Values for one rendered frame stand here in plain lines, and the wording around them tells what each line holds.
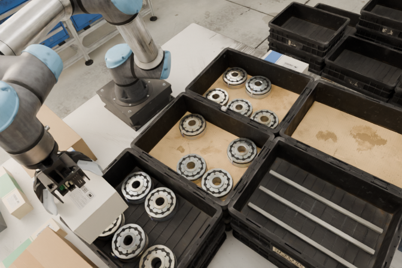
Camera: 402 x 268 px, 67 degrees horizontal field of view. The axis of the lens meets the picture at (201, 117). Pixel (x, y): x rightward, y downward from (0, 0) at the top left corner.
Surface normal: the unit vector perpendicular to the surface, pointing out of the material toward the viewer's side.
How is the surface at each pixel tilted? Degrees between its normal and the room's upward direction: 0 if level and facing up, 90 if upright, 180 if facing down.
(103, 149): 0
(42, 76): 67
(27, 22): 48
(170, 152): 0
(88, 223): 90
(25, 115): 90
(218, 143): 0
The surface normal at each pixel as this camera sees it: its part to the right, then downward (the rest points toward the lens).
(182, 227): -0.13, -0.63
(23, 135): 0.77, 0.43
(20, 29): 0.65, -0.47
